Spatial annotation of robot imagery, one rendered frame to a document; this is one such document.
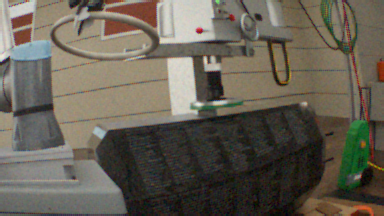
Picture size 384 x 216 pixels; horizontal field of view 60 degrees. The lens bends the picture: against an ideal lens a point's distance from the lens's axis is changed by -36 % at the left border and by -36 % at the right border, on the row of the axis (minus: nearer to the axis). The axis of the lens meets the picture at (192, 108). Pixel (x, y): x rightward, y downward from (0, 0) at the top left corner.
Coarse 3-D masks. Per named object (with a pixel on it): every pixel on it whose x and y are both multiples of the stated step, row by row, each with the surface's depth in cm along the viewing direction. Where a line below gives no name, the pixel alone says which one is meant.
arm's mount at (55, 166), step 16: (0, 160) 76; (16, 160) 78; (32, 160) 80; (48, 160) 82; (64, 160) 83; (0, 176) 76; (16, 176) 78; (32, 176) 80; (48, 176) 82; (64, 176) 83
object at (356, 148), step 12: (360, 96) 323; (360, 108) 323; (360, 120) 316; (348, 132) 320; (360, 132) 300; (348, 144) 313; (360, 144) 299; (348, 156) 308; (360, 156) 302; (348, 168) 304; (360, 168) 303; (348, 180) 301; (360, 180) 303
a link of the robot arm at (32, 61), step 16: (16, 48) 87; (32, 48) 88; (48, 48) 93; (16, 64) 87; (32, 64) 88; (48, 64) 93; (16, 80) 87; (32, 80) 88; (48, 80) 93; (16, 96) 88; (32, 96) 88; (48, 96) 92
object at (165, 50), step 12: (132, 48) 181; (156, 48) 176; (168, 48) 180; (180, 48) 186; (192, 48) 191; (204, 48) 197; (216, 48) 203; (228, 48) 208; (240, 48) 217; (252, 48) 219
